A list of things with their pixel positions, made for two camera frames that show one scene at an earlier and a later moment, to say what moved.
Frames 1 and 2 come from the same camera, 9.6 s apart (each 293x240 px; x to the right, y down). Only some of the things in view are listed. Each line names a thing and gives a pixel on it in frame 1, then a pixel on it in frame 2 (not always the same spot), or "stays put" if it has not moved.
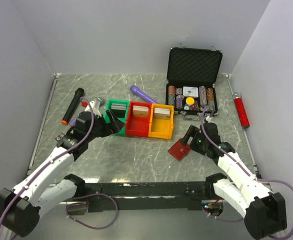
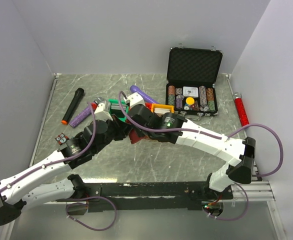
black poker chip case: x=191 y=73 stays put
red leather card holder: x=178 y=150 → x=133 y=136
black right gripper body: x=198 y=144 → x=142 y=131
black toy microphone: x=77 y=95 stays put
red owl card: x=58 y=137 stays put
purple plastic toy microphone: x=135 y=90 stays put
